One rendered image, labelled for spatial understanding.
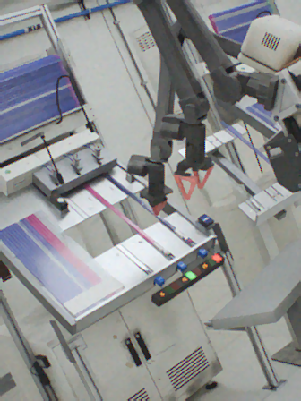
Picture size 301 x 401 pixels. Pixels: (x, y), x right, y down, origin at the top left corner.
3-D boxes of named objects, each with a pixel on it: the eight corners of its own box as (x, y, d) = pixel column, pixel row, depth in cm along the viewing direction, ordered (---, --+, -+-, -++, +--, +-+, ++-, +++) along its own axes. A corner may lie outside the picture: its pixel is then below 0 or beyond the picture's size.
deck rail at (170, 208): (214, 247, 249) (217, 235, 245) (210, 249, 247) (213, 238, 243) (97, 154, 285) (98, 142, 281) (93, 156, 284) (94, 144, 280)
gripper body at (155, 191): (139, 198, 226) (138, 180, 221) (160, 186, 231) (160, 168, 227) (151, 206, 222) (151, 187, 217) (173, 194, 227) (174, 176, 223)
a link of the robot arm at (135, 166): (162, 145, 215) (171, 147, 223) (131, 138, 219) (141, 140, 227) (153, 181, 216) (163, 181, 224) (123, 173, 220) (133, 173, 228)
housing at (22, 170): (98, 162, 283) (100, 136, 273) (7, 207, 256) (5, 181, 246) (87, 153, 287) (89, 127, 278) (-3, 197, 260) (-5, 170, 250)
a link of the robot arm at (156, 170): (160, 169, 216) (167, 161, 220) (141, 165, 218) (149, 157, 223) (160, 186, 220) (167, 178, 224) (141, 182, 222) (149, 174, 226)
